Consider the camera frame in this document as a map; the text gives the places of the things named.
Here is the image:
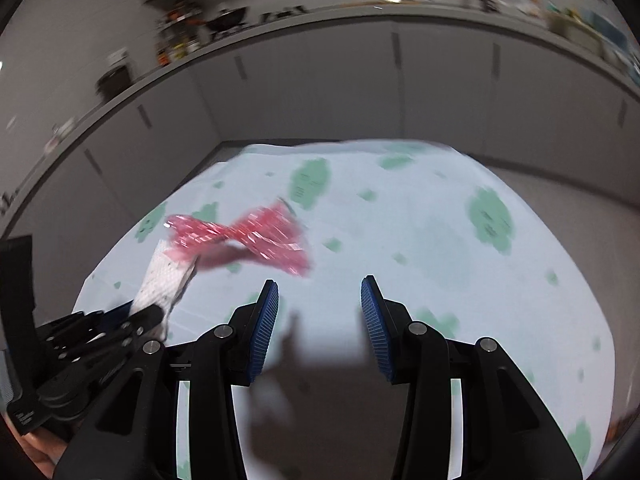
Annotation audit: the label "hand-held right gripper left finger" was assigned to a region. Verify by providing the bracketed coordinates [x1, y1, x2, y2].
[54, 280, 280, 480]

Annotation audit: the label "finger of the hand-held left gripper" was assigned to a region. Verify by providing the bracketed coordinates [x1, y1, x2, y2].
[50, 306, 165, 376]
[37, 305, 132, 343]

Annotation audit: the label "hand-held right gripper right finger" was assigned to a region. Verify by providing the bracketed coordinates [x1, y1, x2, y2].
[361, 276, 583, 480]

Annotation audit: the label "white foam net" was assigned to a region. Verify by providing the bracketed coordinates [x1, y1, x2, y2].
[131, 239, 201, 341]

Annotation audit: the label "red shiny wrapper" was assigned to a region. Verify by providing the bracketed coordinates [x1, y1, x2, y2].
[164, 199, 313, 278]

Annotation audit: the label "person's left forearm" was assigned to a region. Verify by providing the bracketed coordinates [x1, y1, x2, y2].
[15, 430, 71, 478]

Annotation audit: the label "white green printed tablecloth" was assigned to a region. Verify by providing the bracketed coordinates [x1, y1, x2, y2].
[72, 137, 617, 480]

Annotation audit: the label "grey kitchen cabinets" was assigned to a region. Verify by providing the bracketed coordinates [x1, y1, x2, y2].
[0, 7, 640, 271]

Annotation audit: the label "black casserole pot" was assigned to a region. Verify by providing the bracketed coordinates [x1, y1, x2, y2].
[96, 65, 135, 103]

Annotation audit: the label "metal spice rack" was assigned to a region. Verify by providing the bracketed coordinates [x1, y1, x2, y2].
[154, 2, 203, 66]

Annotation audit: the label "black wok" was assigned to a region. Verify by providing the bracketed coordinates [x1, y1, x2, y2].
[206, 6, 249, 36]

